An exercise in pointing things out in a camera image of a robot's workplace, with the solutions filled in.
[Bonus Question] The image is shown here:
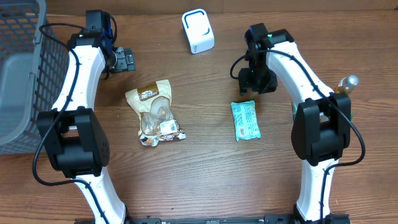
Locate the light blue wipes pack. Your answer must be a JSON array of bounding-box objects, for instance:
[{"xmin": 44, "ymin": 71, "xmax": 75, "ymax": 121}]
[{"xmin": 231, "ymin": 100, "xmax": 261, "ymax": 142}]

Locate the teal tissue pack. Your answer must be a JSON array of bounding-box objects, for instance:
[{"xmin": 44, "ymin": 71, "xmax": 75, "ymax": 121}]
[{"xmin": 292, "ymin": 102, "xmax": 297, "ymax": 121}]

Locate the brown snack packet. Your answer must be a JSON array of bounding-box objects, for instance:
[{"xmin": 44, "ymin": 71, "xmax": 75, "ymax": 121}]
[{"xmin": 125, "ymin": 80, "xmax": 186, "ymax": 147}]

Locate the yellow bottle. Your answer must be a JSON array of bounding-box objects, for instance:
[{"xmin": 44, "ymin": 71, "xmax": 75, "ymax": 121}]
[{"xmin": 334, "ymin": 75, "xmax": 359, "ymax": 95}]

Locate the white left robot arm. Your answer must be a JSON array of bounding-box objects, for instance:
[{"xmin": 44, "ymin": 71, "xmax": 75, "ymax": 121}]
[{"xmin": 32, "ymin": 9, "xmax": 136, "ymax": 223}]

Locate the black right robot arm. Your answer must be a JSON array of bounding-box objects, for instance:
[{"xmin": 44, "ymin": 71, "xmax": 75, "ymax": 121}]
[{"xmin": 235, "ymin": 23, "xmax": 351, "ymax": 223}]

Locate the white barcode scanner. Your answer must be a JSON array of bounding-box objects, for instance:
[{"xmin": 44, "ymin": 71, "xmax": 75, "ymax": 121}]
[{"xmin": 182, "ymin": 9, "xmax": 215, "ymax": 54}]

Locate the dark grey plastic basket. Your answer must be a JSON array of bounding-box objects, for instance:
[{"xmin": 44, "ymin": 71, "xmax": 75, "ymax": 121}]
[{"xmin": 1, "ymin": 0, "xmax": 69, "ymax": 154}]

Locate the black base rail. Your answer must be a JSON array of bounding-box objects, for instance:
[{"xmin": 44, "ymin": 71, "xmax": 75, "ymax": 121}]
[{"xmin": 74, "ymin": 213, "xmax": 352, "ymax": 224}]

